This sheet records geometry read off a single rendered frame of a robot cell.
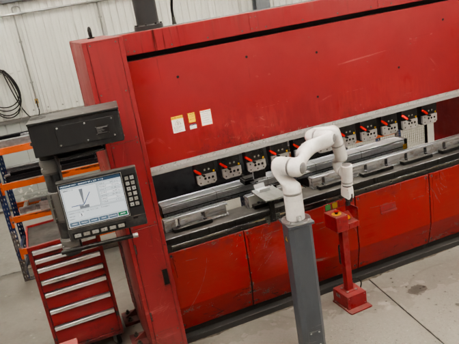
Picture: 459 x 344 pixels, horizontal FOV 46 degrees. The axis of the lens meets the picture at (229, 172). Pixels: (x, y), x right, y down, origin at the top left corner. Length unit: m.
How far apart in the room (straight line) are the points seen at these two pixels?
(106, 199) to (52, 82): 4.99
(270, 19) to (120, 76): 1.18
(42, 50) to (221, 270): 4.84
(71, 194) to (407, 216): 2.84
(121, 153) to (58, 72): 4.57
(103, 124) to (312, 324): 1.91
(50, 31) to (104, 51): 4.58
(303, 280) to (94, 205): 1.43
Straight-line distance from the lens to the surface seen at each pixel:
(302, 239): 3.50
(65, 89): 8.05
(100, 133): 3.09
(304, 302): 3.71
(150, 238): 3.73
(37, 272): 4.11
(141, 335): 4.44
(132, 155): 3.55
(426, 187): 4.85
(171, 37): 3.72
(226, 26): 3.84
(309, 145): 3.51
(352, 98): 4.37
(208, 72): 3.83
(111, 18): 8.01
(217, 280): 4.13
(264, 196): 4.00
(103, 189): 3.15
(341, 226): 4.08
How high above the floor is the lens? 2.41
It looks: 18 degrees down
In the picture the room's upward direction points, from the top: 9 degrees counter-clockwise
